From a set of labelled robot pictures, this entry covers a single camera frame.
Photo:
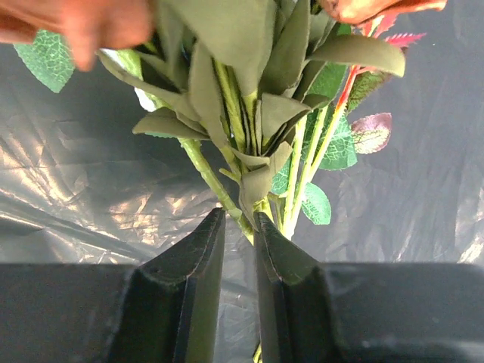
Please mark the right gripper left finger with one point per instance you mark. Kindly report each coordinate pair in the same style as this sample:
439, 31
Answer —
170, 309

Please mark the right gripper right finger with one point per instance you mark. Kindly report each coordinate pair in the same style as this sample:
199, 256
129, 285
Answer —
294, 313

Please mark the black wrapping paper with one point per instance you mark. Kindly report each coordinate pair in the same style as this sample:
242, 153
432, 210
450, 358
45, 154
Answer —
85, 201

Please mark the artificial flower bouquet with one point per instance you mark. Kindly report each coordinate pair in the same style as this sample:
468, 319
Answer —
257, 92

